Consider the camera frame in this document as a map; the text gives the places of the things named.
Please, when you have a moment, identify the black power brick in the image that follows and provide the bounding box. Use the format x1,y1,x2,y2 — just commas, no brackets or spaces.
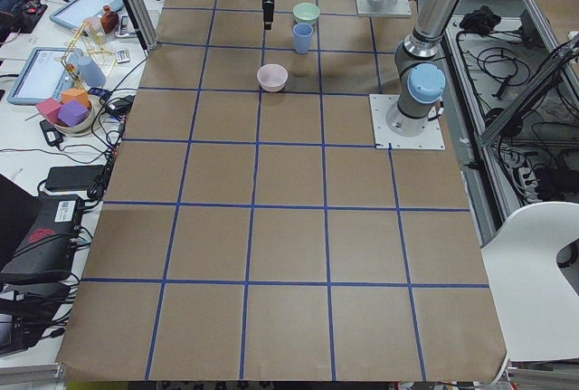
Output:
44,165,104,192

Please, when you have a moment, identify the blue plastic cup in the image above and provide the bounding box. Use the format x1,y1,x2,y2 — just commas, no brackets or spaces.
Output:
292,23,314,54

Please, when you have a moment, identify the bowl of coloured blocks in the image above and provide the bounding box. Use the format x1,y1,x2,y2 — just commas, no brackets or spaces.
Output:
36,88,96,136

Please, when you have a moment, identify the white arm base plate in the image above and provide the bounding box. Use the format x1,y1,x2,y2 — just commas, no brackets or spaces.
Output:
369,94,445,150

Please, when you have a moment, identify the green bowl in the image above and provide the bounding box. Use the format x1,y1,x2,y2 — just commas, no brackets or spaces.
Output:
292,2,320,26

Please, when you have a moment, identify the aluminium frame post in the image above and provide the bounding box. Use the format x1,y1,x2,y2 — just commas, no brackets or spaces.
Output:
122,0,158,51

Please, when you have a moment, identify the brown glass bottle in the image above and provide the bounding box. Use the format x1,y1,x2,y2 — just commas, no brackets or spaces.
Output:
100,5,119,34

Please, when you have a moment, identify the black cloth bundle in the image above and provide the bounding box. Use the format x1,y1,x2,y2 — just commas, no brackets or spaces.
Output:
459,5,501,35

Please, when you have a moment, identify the pink bowl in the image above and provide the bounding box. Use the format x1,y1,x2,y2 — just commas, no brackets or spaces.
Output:
256,63,289,92

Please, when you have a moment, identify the blue tablet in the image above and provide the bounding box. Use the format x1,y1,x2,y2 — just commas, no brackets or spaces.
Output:
7,47,73,106
49,0,124,29

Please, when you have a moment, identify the blue cylinder block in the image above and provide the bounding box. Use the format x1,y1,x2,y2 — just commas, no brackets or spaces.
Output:
78,56,106,88

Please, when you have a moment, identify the blue tablet far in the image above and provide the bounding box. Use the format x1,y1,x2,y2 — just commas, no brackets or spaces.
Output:
49,0,124,29

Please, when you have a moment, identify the white chair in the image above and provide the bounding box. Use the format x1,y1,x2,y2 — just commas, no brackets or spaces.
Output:
482,202,578,362

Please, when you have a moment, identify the black laptop with red logo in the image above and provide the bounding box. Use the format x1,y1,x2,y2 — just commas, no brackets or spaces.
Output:
1,176,81,285

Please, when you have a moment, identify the blue tablet near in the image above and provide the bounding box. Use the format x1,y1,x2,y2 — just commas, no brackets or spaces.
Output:
7,47,73,106

